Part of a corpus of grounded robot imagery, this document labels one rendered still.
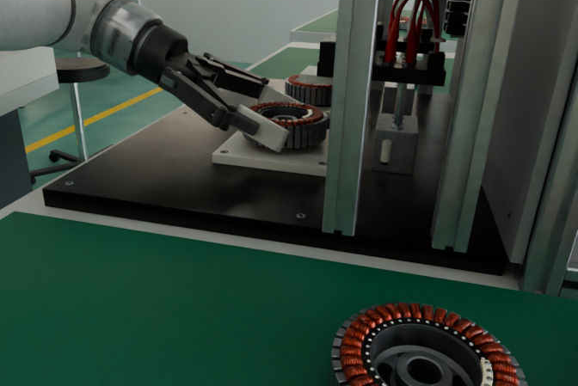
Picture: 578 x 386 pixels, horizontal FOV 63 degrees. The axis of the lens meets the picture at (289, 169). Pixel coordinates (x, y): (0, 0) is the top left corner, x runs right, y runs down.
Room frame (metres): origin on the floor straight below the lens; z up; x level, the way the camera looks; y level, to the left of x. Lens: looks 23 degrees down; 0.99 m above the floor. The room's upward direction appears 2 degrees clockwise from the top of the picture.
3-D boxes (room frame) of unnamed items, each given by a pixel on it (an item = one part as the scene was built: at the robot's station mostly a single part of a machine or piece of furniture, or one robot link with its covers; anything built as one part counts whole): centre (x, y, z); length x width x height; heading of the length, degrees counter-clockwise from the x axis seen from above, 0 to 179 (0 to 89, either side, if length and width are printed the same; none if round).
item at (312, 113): (0.61, 0.01, 0.81); 0.11 x 0.11 x 0.04
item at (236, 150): (0.61, 0.01, 0.78); 0.15 x 0.15 x 0.01; 78
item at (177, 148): (0.72, -0.03, 0.76); 0.64 x 0.47 x 0.02; 168
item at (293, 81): (0.84, -0.04, 0.80); 0.11 x 0.11 x 0.04
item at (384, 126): (0.58, -0.13, 0.80); 0.08 x 0.05 x 0.06; 168
